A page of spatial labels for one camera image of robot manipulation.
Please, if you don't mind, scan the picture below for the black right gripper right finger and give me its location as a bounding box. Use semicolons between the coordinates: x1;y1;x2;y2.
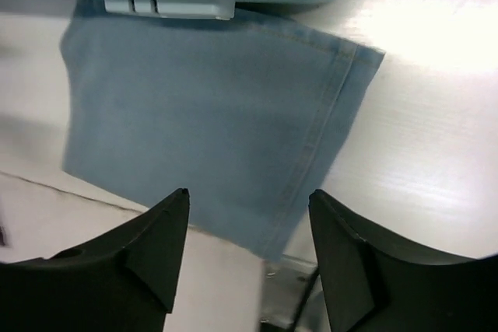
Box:
309;190;497;331

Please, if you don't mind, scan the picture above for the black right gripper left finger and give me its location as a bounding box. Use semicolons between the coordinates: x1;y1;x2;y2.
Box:
1;188;190;331

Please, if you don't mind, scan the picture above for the grey towel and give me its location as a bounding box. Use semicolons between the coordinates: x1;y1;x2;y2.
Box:
60;0;384;261

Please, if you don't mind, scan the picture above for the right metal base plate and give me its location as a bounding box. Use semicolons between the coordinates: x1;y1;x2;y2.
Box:
259;256;330;331

